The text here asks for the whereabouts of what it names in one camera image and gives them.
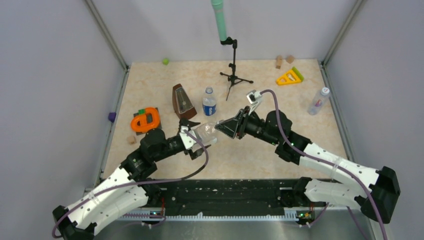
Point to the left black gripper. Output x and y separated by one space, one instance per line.
195 153

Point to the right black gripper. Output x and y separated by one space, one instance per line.
245 119

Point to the clear bottle white cap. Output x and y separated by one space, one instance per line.
207 133

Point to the clear Pepsi plastic bottle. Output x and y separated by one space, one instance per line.
209 103

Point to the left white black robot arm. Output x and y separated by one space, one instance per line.
129 186

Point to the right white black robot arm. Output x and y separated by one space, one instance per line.
375 192

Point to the clear bottle red label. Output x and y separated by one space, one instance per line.
319 100

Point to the brown wooden metronome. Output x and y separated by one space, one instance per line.
182 105

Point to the black tripod stand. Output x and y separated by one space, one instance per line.
233 78

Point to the small wooden cube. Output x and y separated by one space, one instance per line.
131 140

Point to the small green block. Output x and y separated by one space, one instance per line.
141 111

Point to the yellow plastic toy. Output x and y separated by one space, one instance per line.
288 78

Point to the tall wooden block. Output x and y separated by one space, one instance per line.
279 62

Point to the green cylinder stick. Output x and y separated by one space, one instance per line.
297 73

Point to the green ball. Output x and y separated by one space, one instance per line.
165 61

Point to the purple block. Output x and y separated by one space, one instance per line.
112 117

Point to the mint green microphone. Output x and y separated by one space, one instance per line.
218 8

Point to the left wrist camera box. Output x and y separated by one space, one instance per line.
188 138

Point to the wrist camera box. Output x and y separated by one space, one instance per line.
254 97
188 138

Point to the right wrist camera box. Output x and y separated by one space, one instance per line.
254 97

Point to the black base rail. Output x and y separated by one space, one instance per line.
228 197

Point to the white slotted cable duct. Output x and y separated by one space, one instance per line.
155 216

